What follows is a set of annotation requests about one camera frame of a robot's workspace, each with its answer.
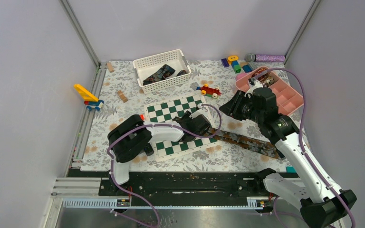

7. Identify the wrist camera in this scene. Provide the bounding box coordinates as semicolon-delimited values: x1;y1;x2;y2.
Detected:
190;104;209;119
244;77;263;98

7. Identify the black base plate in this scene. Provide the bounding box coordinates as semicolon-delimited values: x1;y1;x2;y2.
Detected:
68;169;270;208

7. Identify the red toy car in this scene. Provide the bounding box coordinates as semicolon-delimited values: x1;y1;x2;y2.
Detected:
195;84;222;99

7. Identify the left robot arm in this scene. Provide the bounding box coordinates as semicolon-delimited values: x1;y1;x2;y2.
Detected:
107;108;211;195

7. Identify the yellow blue toy crane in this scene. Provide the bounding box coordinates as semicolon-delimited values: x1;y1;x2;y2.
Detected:
74;84;104;111

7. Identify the brown floral tie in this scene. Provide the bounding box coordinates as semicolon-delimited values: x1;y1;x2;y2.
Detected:
204;127;285;160

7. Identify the purple block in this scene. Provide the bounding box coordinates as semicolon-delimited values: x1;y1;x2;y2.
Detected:
221;58;230;67

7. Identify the brown rolled tie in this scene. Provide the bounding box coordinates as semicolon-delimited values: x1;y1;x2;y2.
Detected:
261;76;276;87

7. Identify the floral table mat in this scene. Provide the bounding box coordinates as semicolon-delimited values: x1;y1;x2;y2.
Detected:
80;60;300;172

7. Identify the purple glitter microphone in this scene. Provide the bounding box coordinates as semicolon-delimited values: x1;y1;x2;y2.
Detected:
244;53;286;62

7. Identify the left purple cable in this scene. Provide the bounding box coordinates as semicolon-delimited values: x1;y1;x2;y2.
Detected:
106;103;223;228

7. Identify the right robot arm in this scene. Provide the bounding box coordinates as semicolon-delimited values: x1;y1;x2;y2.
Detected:
219;87;357;228

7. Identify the red rolled tie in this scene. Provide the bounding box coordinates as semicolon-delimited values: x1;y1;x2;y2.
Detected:
252;67;268;77

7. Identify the dark blue patterned tie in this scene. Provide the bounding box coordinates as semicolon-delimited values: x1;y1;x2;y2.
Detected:
138;64;191;86

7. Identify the yellow ring block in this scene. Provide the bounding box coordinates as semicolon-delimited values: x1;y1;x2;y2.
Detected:
227;55;238;62

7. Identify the purple cable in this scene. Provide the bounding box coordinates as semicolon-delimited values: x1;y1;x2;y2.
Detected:
253;67;357;228
106;103;223;228

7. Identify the green white chessboard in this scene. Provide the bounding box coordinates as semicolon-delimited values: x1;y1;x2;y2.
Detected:
144;92;220;162

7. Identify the pink cylinder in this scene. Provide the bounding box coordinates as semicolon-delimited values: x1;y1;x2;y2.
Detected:
235;73;247;81

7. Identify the black microphone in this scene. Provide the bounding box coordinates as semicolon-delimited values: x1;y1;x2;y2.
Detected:
144;143;154;156

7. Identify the white plastic basket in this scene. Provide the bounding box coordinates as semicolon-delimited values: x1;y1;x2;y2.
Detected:
133;49;192;94

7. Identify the teal block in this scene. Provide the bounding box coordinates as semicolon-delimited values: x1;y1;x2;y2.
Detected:
286;166;296;173

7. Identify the green block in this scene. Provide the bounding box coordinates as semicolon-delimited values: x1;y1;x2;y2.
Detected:
232;65;241;74

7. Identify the pink compartment tray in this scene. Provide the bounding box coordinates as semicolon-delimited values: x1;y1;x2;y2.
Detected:
234;66;304;115

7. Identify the blue block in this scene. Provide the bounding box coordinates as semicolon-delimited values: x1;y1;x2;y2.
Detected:
242;65;253;73

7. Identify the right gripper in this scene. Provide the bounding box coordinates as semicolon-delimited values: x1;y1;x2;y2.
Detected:
219;89;264;124

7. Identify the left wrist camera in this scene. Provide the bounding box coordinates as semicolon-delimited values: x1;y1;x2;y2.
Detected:
190;104;209;119

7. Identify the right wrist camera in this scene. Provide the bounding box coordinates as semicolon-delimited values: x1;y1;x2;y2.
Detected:
244;77;263;98

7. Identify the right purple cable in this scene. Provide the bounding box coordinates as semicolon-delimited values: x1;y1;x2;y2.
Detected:
253;67;357;228

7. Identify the wooden block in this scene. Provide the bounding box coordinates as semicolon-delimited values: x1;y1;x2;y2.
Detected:
106;62;115;73
117;90;128;103

